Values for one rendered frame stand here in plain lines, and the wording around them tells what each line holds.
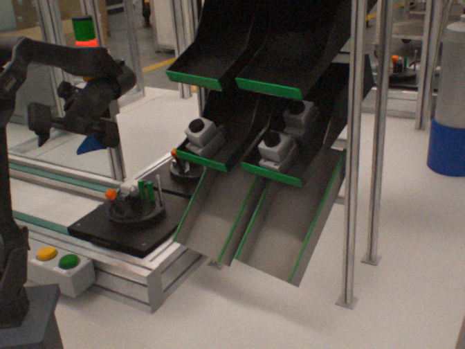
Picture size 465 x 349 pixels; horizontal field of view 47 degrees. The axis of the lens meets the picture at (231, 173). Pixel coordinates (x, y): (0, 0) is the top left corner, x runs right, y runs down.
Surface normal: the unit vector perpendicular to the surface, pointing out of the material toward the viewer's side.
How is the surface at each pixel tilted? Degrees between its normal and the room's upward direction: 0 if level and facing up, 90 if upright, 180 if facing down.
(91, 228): 0
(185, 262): 90
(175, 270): 90
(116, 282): 90
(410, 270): 0
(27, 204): 0
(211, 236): 45
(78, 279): 90
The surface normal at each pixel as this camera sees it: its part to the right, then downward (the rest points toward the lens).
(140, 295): -0.51, 0.41
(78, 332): -0.06, -0.90
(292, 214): -0.50, -0.37
